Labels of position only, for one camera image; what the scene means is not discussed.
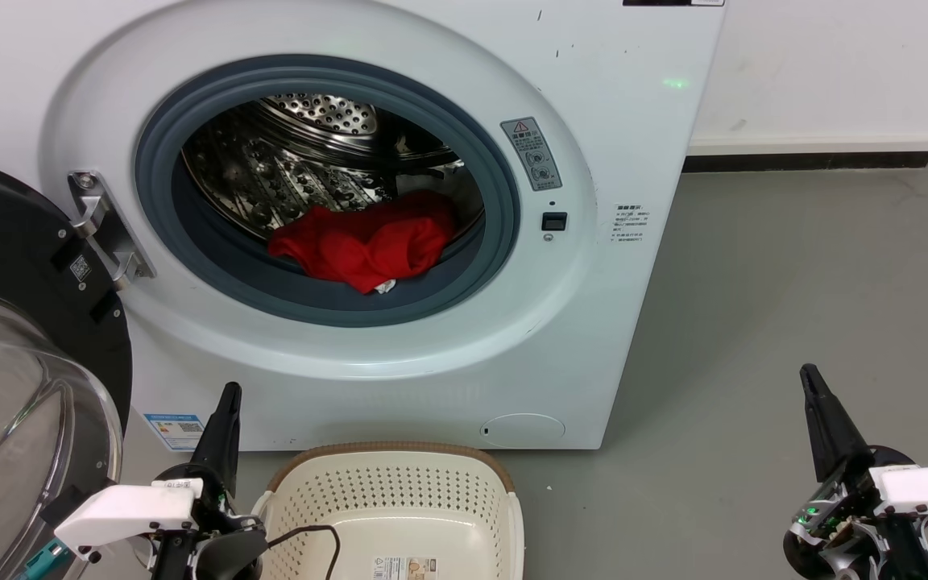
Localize grey rubber door gasket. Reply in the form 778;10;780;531
135;54;522;329

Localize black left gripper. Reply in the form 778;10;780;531
158;382;268;539

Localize red garment white stripes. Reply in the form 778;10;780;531
267;190;459;296

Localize grey warning sticker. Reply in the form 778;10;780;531
500;117;564;193

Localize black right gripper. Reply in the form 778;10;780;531
781;363;920;580

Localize white black wall baseboard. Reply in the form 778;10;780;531
682;131;928;173

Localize washing machine door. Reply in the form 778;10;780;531
0;155;134;580

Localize cream perforated laundry basket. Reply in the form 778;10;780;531
252;441;526;580

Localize metal washing machine door hinge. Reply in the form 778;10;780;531
68;171;156;292

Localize blue white energy label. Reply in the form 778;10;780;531
143;413;206;453

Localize round white filter cover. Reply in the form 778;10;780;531
479;412;567;450

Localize printed paper product label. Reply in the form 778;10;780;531
372;555;437;580

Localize thin black cable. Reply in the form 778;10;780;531
265;524;342;580

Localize white front-load washing machine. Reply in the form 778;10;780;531
0;0;727;451

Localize small printed text label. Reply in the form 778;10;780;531
612;203;651;243

